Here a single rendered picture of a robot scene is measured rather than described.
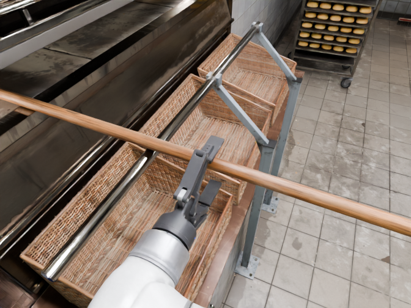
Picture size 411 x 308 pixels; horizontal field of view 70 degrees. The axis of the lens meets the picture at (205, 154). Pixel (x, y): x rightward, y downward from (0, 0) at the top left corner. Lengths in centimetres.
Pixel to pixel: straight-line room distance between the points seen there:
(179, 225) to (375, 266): 168
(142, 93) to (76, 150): 39
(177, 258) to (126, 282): 8
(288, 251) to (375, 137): 141
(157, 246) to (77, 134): 66
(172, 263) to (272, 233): 152
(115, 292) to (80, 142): 70
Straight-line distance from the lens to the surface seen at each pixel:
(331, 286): 191
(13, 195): 97
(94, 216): 61
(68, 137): 105
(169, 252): 48
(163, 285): 46
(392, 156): 279
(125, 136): 72
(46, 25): 73
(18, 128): 91
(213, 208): 128
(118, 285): 46
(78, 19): 78
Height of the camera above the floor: 165
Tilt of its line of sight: 44 degrees down
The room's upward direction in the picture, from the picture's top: straight up
